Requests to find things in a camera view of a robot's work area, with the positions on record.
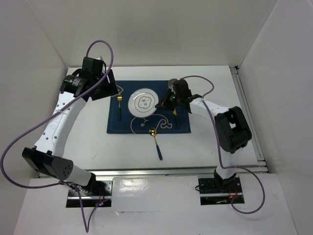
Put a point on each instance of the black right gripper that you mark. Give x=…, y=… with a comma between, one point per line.
x=165, y=102

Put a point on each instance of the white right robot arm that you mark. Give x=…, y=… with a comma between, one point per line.
x=229, y=124

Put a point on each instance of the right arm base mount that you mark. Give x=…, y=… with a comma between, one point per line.
x=213, y=191

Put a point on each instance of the gold knife green handle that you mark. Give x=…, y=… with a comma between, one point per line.
x=176, y=119

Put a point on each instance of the gold spoon green handle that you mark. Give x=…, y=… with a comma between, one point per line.
x=153, y=133

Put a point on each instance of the aluminium rail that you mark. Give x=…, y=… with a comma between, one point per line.
x=234, y=70
x=261, y=168

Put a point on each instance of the gold fork green handle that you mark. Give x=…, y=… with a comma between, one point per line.
x=119, y=98

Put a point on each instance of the right side aluminium rail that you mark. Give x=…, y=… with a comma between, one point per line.
x=234, y=70

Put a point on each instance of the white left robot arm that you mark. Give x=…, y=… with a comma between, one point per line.
x=46, y=156

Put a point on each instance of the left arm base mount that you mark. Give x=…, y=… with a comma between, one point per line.
x=100, y=195

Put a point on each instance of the small metal cup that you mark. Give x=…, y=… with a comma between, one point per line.
x=171, y=84

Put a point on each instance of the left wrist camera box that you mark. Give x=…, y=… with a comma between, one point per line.
x=99, y=58

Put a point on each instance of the front aluminium rail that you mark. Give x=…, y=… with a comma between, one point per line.
x=261, y=168

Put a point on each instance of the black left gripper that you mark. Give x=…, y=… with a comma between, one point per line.
x=110, y=89

